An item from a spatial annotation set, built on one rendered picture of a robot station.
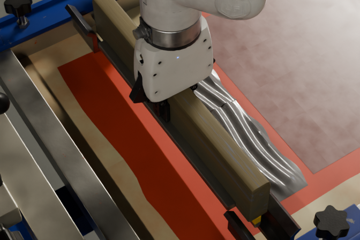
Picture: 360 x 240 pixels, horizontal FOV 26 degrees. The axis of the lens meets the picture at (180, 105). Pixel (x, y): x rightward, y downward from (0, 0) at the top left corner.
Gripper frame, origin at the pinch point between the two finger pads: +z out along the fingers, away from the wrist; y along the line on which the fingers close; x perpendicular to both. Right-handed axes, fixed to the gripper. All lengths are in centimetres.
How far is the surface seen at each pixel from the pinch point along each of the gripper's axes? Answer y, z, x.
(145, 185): -8.1, 8.4, -5.1
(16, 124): -3, 103, 86
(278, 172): 8.7, 7.9, -14.0
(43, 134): -17.0, 4.7, 8.3
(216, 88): 10.1, 8.1, 3.7
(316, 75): 25.0, 8.7, -2.6
